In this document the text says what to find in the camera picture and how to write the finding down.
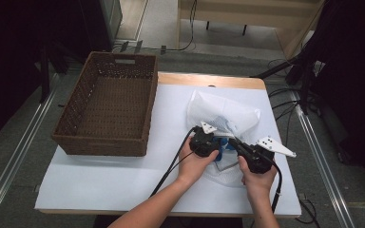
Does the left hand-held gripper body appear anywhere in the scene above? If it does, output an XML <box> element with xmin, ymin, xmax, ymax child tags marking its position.
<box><xmin>188</xmin><ymin>121</ymin><xmax>221</xmax><ymax>159</ymax></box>

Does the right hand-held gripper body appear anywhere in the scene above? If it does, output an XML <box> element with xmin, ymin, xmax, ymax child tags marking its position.
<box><xmin>237</xmin><ymin>136</ymin><xmax>298</xmax><ymax>175</ymax></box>

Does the blue cloth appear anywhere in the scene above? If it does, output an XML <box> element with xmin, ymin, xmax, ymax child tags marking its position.
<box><xmin>213</xmin><ymin>136</ymin><xmax>236</xmax><ymax>162</ymax></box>

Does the white mesh laundry bag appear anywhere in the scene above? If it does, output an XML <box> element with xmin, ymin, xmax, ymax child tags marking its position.
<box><xmin>185</xmin><ymin>89</ymin><xmax>262</xmax><ymax>188</ymax></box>

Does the brown woven basket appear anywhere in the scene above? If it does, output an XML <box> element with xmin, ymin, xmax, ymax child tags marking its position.
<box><xmin>50</xmin><ymin>51</ymin><xmax>160</xmax><ymax>158</ymax></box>

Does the person's right hand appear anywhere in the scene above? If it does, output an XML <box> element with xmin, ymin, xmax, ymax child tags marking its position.
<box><xmin>237</xmin><ymin>155</ymin><xmax>279</xmax><ymax>198</ymax></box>

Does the person's left hand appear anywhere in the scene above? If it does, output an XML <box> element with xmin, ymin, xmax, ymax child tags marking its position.
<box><xmin>177</xmin><ymin>136</ymin><xmax>221</xmax><ymax>188</ymax></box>

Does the black metal stand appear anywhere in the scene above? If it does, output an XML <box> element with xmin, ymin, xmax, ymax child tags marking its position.
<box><xmin>250</xmin><ymin>51</ymin><xmax>317</xmax><ymax>116</ymax></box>

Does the white table mat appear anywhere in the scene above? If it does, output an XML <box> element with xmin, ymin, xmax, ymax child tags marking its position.
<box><xmin>34</xmin><ymin>84</ymin><xmax>302</xmax><ymax>219</ymax></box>

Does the dark curtain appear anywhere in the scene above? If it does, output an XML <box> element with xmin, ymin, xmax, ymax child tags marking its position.
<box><xmin>0</xmin><ymin>0</ymin><xmax>115</xmax><ymax>150</ymax></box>
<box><xmin>307</xmin><ymin>0</ymin><xmax>365</xmax><ymax>193</ymax></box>

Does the wooden platform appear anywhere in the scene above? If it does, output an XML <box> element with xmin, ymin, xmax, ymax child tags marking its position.
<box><xmin>177</xmin><ymin>0</ymin><xmax>326</xmax><ymax>61</ymax></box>

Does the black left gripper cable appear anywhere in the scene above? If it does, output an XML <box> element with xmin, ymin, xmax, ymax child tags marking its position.
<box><xmin>149</xmin><ymin>125</ymin><xmax>202</xmax><ymax>198</ymax></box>

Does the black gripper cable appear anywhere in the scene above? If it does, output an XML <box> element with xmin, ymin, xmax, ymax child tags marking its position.
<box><xmin>265</xmin><ymin>157</ymin><xmax>283</xmax><ymax>214</ymax></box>
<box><xmin>149</xmin><ymin>125</ymin><xmax>202</xmax><ymax>198</ymax></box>

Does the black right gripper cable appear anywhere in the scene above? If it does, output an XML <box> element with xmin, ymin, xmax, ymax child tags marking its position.
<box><xmin>265</xmin><ymin>157</ymin><xmax>283</xmax><ymax>214</ymax></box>

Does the black floor cable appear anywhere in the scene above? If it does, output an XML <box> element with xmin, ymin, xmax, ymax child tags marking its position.
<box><xmin>267</xmin><ymin>58</ymin><xmax>302</xmax><ymax>147</ymax></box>

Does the metal floor rail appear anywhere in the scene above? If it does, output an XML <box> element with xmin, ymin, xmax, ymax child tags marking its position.
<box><xmin>0</xmin><ymin>72</ymin><xmax>61</xmax><ymax>228</ymax></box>
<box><xmin>293</xmin><ymin>91</ymin><xmax>356</xmax><ymax>228</ymax></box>

